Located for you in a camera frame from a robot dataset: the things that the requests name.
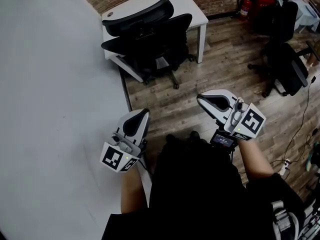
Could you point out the person's left forearm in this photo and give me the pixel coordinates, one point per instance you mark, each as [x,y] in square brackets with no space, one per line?
[133,191]

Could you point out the person's right black shoe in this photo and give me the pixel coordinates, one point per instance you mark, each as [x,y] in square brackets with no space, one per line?
[195,135]

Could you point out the black office chair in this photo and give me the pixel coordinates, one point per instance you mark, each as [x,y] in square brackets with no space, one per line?
[150,46]

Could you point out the person's right forearm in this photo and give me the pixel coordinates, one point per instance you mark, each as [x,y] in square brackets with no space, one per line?
[255,159]

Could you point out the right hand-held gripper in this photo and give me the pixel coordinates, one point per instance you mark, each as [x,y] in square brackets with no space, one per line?
[247,122]

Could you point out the table with blue cloth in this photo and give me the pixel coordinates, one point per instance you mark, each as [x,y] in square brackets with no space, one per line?
[306,16]

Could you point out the red extinguisher cabinet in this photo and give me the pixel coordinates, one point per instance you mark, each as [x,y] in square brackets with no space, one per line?
[261,5]

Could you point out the black screen device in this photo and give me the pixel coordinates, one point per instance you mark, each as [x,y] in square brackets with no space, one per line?
[222,139]

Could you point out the person's black shoe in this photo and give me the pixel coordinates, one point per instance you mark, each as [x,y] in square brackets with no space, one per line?
[170,137]
[195,135]

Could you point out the black swivel chair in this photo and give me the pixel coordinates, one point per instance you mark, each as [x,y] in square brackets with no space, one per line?
[287,66]

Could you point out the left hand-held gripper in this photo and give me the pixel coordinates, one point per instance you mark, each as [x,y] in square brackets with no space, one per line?
[117,156]

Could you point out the person's left black shoe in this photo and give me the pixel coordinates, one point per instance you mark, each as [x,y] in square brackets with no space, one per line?
[170,137]

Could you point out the person in black shirt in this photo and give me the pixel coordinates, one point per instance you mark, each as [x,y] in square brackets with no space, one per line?
[200,196]

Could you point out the white power strip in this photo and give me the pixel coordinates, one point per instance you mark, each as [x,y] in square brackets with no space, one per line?
[285,167]

